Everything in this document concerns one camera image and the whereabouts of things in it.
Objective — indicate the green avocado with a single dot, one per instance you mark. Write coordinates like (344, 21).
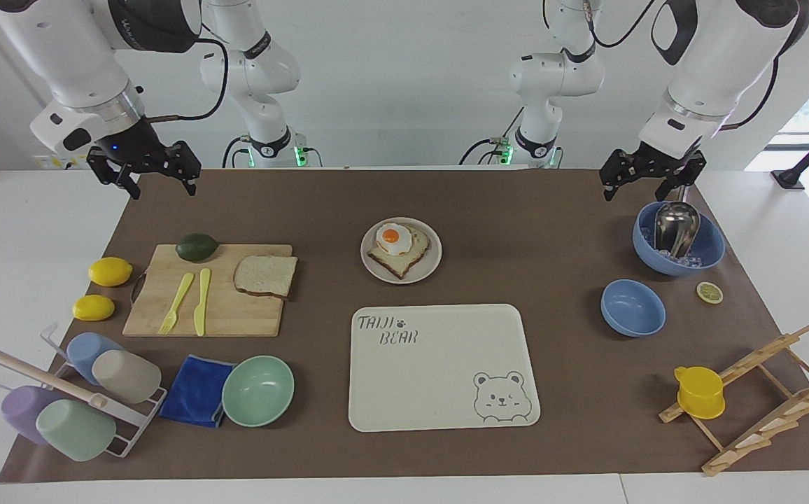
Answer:
(197, 248)

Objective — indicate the purple cup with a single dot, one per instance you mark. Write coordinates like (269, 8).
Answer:
(23, 413)

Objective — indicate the blue cloth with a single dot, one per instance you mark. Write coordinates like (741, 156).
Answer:
(194, 392)

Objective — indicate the small blue bowl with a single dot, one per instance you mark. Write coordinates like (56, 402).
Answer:
(632, 308)

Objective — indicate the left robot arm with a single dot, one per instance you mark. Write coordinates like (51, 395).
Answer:
(716, 63)

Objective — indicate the yellow plastic fork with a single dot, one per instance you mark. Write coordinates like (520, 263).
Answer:
(179, 297)

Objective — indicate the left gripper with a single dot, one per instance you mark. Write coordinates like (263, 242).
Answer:
(665, 162)

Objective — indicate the yellow lemon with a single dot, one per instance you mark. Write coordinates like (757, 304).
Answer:
(110, 271)
(94, 308)

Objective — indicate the large blue bowl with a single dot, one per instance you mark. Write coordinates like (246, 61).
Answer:
(711, 245)

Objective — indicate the wooden cutting board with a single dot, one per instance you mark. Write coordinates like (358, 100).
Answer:
(236, 315)

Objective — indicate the mint green cup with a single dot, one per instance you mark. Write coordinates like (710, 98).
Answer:
(75, 430)

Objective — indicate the plain bread slice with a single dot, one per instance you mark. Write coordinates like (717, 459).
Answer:
(264, 276)

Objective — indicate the beige cup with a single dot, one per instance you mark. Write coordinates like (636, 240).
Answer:
(128, 378)

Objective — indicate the fried egg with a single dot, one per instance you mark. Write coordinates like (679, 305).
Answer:
(394, 238)

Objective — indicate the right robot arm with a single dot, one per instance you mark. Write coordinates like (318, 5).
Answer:
(82, 63)

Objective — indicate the wooden drying rack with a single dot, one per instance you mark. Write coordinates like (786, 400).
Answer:
(761, 427)

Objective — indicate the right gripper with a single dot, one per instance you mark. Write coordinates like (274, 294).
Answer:
(133, 143)

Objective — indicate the cream tray with bear print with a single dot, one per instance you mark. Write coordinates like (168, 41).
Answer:
(432, 378)

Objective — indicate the toast slice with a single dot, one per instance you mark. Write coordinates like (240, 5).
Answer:
(397, 264)

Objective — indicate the yellow cup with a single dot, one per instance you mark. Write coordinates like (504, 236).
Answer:
(700, 393)

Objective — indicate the lemon slice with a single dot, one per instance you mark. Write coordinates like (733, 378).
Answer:
(710, 292)

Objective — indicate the yellow plastic knife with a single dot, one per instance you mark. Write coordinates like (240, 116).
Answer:
(201, 301)

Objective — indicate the beige round plate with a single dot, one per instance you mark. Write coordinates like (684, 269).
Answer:
(429, 269)

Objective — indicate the light blue cup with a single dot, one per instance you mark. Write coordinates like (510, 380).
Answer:
(86, 350)

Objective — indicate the mint green bowl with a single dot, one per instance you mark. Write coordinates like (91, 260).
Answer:
(257, 392)

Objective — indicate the metal scoop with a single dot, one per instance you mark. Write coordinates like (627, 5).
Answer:
(676, 227)

